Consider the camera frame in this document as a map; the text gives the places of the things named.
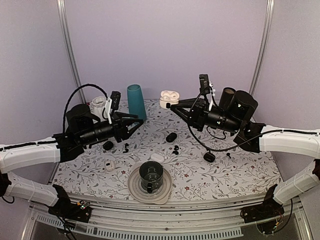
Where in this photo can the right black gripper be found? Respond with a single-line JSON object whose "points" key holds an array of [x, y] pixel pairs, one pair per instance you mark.
{"points": [[198, 113]]}

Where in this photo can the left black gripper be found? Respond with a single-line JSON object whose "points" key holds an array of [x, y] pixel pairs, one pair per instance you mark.
{"points": [[120, 124]]}

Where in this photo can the cream earbud case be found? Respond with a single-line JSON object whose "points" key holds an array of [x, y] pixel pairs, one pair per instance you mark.
{"points": [[168, 97], [109, 165]]}

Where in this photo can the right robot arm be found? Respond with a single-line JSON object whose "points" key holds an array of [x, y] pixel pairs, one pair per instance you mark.
{"points": [[233, 114]]}

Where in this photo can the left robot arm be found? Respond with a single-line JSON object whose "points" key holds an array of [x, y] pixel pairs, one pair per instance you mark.
{"points": [[84, 130]]}

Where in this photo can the black oval earbud case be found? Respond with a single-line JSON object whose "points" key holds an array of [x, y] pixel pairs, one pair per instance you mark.
{"points": [[171, 137]]}

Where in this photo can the small black round case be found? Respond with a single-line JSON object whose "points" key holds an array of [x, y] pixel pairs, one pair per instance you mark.
{"points": [[108, 145]]}

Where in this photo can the black case with gold line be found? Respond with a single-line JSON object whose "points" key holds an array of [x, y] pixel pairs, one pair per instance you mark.
{"points": [[209, 157]]}

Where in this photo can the teal vase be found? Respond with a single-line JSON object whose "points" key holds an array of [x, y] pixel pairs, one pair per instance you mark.
{"points": [[136, 104]]}

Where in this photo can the black stem earbud pair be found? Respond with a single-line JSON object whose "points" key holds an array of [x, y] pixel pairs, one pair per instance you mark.
{"points": [[126, 148]]}

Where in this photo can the white ribbed vase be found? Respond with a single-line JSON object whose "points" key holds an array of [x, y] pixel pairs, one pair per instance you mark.
{"points": [[97, 105]]}

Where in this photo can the dark brown vase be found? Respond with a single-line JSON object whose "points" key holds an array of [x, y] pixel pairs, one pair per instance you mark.
{"points": [[226, 97]]}

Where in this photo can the dark glass mug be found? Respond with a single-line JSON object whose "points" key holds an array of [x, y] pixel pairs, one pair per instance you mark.
{"points": [[151, 174]]}

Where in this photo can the grey ceramic plate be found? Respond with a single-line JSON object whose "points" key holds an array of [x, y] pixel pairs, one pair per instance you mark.
{"points": [[161, 195]]}

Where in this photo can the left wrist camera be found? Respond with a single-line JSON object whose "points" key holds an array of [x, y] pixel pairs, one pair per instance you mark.
{"points": [[111, 105]]}

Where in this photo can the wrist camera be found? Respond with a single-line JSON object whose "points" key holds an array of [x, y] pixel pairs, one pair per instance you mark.
{"points": [[206, 86], [111, 105]]}

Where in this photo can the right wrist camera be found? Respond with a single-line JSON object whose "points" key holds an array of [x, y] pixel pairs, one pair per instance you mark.
{"points": [[206, 86]]}

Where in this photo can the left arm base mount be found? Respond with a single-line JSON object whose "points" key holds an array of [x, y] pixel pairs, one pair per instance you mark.
{"points": [[80, 211]]}

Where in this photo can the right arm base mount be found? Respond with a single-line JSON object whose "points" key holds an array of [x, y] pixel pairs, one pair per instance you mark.
{"points": [[261, 211]]}

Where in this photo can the left aluminium frame post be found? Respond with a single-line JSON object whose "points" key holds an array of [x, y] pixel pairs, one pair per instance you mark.
{"points": [[62, 13]]}

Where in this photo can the aluminium frame post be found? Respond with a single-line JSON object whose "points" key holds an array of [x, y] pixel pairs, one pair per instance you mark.
{"points": [[62, 13], [270, 4]]}

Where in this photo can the right aluminium frame post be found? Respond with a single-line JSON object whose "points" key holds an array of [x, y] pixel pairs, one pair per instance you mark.
{"points": [[270, 4]]}

